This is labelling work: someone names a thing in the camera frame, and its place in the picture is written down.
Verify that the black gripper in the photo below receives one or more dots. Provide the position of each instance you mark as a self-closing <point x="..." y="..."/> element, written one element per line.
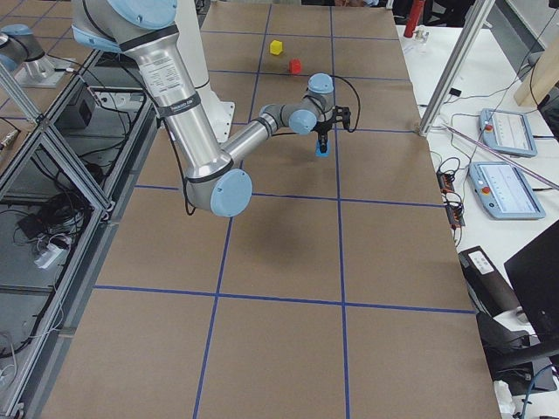
<point x="322" y="130"/>

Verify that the blue cube block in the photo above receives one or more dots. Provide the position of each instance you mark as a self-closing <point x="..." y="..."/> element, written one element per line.
<point x="322" y="150"/>

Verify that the red cube block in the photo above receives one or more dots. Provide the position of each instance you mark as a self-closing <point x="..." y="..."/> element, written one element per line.
<point x="294" y="66"/>

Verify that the yellow cube block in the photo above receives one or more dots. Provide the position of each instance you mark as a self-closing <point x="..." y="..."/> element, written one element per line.
<point x="276" y="47"/>

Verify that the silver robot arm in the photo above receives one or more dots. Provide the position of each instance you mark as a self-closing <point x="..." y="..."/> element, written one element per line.
<point x="163" y="39"/>
<point x="23" y="55"/>

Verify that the red cylinder bottle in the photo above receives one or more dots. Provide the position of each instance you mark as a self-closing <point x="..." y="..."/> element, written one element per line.
<point x="413" y="18"/>

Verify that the near blue teach pendant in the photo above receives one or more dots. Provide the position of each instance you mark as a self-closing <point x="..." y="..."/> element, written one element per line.
<point x="504" y="192"/>

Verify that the blue teach pendant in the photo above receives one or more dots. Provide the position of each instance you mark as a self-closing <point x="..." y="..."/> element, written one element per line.
<point x="507" y="132"/>
<point x="504" y="192"/>

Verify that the far blue teach pendant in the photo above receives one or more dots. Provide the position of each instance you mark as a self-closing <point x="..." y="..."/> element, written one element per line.
<point x="507" y="132"/>

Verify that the black monitor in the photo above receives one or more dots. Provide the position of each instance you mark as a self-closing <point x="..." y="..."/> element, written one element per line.
<point x="533" y="274"/>

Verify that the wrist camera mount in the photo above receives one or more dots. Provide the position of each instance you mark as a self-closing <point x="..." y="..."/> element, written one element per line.
<point x="342" y="115"/>

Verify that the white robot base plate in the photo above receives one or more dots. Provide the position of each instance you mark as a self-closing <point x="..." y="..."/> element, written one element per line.
<point x="221" y="116"/>

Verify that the aluminium frame post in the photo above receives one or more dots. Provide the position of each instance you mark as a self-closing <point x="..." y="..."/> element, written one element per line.
<point x="469" y="33"/>

